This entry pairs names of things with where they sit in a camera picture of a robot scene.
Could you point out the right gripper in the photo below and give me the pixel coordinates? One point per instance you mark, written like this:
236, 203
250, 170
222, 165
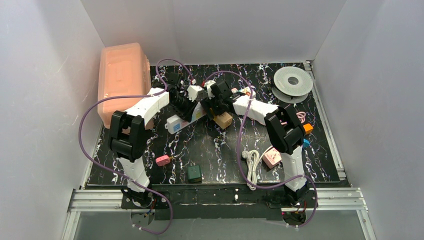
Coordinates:
214, 109

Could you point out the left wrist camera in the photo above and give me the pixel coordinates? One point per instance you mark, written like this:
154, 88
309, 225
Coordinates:
193, 90

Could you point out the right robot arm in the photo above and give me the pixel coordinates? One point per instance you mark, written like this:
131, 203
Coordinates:
285, 131

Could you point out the white power strip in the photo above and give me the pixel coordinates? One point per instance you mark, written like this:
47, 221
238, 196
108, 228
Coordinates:
175, 124

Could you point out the grey filament spool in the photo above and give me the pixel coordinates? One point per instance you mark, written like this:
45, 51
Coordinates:
291, 84

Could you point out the orange power bank socket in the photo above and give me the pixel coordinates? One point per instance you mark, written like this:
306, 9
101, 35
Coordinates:
308, 128

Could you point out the green cube plug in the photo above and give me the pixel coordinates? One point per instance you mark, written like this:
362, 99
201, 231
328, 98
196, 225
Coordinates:
194, 174

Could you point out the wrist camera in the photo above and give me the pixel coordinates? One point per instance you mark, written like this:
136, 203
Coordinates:
193, 90
208, 88

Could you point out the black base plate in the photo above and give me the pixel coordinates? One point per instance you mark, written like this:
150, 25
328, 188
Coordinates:
216, 201

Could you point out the pink plastic storage box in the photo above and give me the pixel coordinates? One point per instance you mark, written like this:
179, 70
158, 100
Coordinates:
124, 70

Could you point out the white cartoon cube plug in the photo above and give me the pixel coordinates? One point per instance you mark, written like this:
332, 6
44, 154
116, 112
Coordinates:
245, 91

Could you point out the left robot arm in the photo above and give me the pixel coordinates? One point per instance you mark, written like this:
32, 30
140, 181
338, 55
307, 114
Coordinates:
128, 129

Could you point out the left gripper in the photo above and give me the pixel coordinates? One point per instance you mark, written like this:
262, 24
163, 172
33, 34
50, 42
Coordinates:
185, 108

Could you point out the light blue cube socket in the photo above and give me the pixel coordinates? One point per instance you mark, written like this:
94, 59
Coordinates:
306, 143

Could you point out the beige cube plug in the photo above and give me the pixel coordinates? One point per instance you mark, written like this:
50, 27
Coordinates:
223, 120

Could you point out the pink cube plug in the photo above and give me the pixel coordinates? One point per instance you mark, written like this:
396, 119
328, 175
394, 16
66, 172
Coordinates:
163, 160
271, 157

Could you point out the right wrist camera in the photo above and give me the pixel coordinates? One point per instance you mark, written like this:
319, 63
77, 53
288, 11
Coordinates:
208, 88

